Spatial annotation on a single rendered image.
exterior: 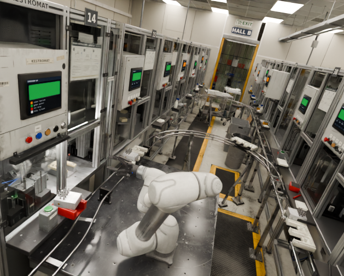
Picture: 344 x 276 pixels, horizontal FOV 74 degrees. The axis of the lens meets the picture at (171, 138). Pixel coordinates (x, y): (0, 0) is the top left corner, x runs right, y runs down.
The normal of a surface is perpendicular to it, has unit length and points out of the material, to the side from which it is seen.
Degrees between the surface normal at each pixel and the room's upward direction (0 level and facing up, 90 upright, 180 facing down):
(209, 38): 90
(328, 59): 90
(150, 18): 90
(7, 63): 90
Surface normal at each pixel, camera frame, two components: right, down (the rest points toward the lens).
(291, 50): -0.25, 0.32
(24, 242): 0.18, -0.91
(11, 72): 0.95, 0.26
